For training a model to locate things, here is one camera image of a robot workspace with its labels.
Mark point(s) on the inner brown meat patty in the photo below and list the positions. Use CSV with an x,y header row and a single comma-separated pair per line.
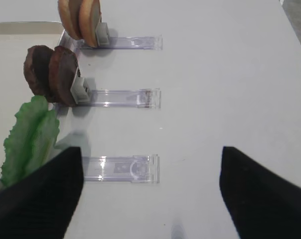
x,y
36,70

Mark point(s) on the tan bread slice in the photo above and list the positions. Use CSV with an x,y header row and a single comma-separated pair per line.
x,y
69,15
89,18

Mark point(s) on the brown meat patty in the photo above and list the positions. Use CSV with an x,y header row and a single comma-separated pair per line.
x,y
63,77
36,70

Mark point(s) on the outer brown meat patty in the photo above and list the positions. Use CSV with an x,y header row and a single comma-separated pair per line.
x,y
63,77

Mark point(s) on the clear holder under bread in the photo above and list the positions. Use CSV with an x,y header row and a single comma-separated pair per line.
x,y
106,41

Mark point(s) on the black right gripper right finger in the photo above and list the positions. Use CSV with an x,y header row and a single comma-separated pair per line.
x,y
262,205

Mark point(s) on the outer tan bread slice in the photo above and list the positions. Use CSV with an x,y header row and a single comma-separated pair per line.
x,y
89,18

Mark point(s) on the inner tan bread slice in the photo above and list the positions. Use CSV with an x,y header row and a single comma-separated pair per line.
x,y
69,15

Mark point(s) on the clear holder under lettuce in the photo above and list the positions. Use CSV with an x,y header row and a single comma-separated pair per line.
x,y
134,169

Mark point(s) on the clear holder under patties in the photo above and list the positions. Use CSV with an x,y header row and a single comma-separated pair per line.
x,y
84,96

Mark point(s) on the green lettuce leaf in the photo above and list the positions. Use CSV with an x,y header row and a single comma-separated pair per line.
x,y
30,140

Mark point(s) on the silver metal tray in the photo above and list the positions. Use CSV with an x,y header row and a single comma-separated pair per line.
x,y
15,39

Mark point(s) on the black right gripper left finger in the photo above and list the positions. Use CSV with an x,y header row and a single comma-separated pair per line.
x,y
42,205

